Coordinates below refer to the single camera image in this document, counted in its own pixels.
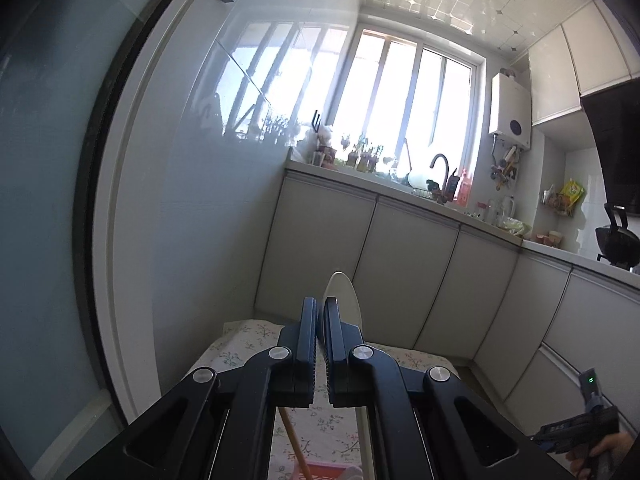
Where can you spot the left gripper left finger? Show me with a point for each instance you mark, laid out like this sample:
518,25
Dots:
280,376

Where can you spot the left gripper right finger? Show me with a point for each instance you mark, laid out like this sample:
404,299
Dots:
382,393

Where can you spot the white rice paddle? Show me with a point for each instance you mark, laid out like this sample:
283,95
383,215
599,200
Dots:
340,287

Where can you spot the kitchen window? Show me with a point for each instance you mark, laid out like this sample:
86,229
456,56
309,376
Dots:
413,101

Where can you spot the person's right hand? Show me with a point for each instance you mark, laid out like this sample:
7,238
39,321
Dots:
613,446

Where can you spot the wooden chopstick in holder left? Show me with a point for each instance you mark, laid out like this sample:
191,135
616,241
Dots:
290,431

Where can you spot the floral tablecloth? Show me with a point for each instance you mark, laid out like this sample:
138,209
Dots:
326,434

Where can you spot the white lower cabinets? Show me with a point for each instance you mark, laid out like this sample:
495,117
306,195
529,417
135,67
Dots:
528,319

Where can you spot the white cabinets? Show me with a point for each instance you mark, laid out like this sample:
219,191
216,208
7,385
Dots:
587,53
528,319

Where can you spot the red dish soap bottle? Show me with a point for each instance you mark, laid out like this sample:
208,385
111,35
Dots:
464,189

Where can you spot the white water heater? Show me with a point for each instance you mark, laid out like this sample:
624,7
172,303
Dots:
510,113

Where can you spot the white upper cabinets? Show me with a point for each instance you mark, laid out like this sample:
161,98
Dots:
587,53

